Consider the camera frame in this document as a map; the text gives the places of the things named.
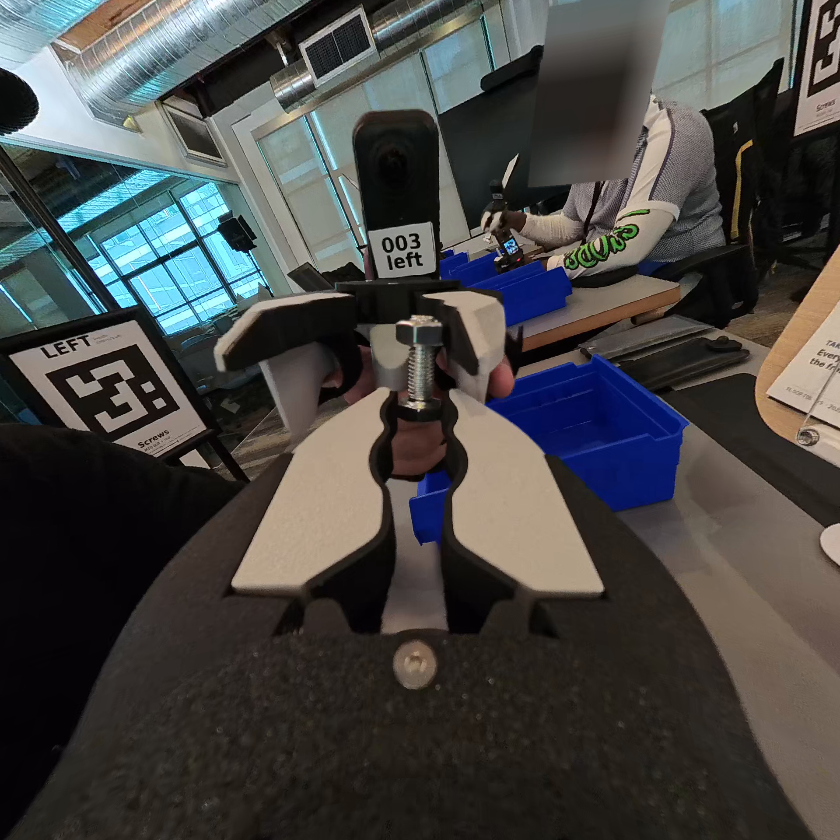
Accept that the printed instruction sheet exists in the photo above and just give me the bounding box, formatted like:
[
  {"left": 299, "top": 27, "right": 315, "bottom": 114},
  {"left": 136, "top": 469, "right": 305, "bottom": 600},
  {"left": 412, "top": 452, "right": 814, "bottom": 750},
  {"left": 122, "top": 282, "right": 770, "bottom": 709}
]
[{"left": 766, "top": 315, "right": 840, "bottom": 447}]

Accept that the silver hex bolt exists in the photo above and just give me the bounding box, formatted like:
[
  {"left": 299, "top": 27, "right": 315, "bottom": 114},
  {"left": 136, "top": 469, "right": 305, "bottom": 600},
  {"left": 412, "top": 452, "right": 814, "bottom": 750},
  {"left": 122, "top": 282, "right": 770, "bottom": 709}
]
[{"left": 394, "top": 315, "right": 448, "bottom": 422}]

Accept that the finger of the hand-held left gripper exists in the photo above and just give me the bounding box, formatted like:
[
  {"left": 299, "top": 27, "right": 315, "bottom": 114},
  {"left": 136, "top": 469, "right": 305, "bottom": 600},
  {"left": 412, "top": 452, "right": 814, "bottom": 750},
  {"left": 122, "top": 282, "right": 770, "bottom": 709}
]
[
  {"left": 420, "top": 289, "right": 510, "bottom": 404},
  {"left": 213, "top": 292, "right": 362, "bottom": 448}
]

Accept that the black jacket yellow stripe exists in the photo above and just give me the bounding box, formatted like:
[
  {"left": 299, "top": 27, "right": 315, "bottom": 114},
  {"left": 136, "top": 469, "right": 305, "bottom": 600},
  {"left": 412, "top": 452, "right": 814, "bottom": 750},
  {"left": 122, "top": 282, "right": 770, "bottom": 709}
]
[{"left": 701, "top": 58, "right": 788, "bottom": 329}]

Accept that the black music stand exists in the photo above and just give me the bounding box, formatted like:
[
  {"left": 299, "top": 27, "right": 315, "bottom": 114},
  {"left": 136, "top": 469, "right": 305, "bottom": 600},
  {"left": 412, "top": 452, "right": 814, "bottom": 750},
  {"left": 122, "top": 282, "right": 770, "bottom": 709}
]
[{"left": 287, "top": 262, "right": 336, "bottom": 295}]

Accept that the white framed ceiling vent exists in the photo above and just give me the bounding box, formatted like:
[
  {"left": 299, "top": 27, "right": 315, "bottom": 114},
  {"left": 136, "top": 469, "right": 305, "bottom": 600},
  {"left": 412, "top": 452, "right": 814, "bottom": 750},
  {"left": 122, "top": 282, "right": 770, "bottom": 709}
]
[{"left": 298, "top": 5, "right": 378, "bottom": 86}]

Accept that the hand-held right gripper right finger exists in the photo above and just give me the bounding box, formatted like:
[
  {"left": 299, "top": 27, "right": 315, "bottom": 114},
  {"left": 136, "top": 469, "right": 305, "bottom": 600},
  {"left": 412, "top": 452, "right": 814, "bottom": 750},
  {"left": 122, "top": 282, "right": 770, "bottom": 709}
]
[{"left": 440, "top": 388, "right": 605, "bottom": 634}]

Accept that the silver ventilation duct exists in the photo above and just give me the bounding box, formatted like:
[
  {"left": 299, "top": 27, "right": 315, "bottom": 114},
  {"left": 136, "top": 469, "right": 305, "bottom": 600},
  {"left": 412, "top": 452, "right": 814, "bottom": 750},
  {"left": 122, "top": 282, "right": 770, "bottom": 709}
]
[
  {"left": 0, "top": 0, "right": 106, "bottom": 70},
  {"left": 69, "top": 0, "right": 342, "bottom": 126},
  {"left": 270, "top": 0, "right": 487, "bottom": 112}
]

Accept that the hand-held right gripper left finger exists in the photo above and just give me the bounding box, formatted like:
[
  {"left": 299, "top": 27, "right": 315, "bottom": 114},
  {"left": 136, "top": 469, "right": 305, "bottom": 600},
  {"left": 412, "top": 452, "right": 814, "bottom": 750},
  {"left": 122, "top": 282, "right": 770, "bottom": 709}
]
[{"left": 231, "top": 387, "right": 399, "bottom": 634}]

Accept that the blue plastic bin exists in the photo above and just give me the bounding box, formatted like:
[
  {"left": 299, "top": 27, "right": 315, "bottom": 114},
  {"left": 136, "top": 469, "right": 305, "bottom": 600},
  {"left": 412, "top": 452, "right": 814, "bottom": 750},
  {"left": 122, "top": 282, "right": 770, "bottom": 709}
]
[
  {"left": 472, "top": 262, "right": 572, "bottom": 329},
  {"left": 440, "top": 248, "right": 546, "bottom": 284},
  {"left": 410, "top": 357, "right": 690, "bottom": 547}
]

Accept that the wooden display board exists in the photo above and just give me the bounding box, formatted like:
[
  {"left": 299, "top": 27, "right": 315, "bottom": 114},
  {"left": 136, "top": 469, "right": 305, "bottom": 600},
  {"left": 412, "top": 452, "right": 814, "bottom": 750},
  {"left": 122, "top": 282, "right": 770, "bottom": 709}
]
[{"left": 755, "top": 246, "right": 840, "bottom": 460}]

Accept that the black light panel tripod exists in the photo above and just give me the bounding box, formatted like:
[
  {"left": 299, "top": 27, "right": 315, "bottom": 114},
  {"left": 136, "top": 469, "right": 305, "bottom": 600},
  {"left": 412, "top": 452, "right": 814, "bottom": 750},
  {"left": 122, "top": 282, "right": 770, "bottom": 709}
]
[{"left": 217, "top": 213, "right": 258, "bottom": 253}]

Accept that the black floor lamp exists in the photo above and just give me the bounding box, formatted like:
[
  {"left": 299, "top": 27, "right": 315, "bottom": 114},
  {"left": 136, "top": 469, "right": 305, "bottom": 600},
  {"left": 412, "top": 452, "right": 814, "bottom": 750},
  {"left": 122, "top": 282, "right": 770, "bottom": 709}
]
[{"left": 0, "top": 69, "right": 120, "bottom": 315}]

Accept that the large black screen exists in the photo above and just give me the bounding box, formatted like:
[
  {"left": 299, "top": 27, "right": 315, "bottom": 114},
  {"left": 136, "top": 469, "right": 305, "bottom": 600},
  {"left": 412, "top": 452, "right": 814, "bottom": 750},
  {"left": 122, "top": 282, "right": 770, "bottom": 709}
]
[{"left": 436, "top": 46, "right": 572, "bottom": 211}]

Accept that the person's left hand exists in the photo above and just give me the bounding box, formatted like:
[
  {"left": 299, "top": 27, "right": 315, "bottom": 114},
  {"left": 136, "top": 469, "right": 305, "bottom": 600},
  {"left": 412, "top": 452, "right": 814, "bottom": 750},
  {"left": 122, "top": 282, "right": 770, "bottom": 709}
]
[{"left": 392, "top": 419, "right": 450, "bottom": 476}]

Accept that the black zip pouch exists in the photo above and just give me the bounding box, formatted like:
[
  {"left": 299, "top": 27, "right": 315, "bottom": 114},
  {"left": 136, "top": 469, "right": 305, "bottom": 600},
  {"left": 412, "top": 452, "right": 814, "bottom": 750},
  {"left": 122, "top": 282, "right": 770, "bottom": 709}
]
[{"left": 617, "top": 336, "right": 751, "bottom": 392}]

